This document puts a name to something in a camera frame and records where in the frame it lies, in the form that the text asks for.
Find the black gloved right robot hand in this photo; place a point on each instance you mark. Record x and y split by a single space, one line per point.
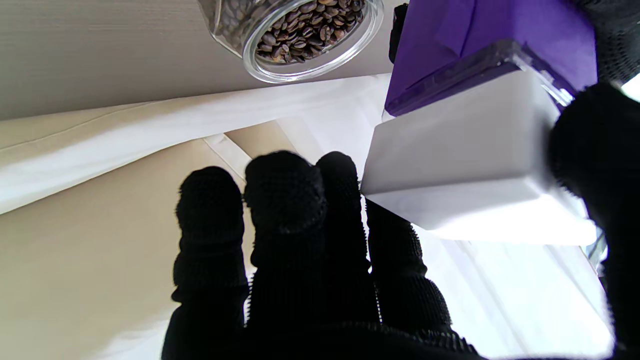
310 260

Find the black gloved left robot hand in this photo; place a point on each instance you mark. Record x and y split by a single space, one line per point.
617 35

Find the white square jar lid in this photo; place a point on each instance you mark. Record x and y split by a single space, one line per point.
465 165

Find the glass jar of coffee beans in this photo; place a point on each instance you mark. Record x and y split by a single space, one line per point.
300 35

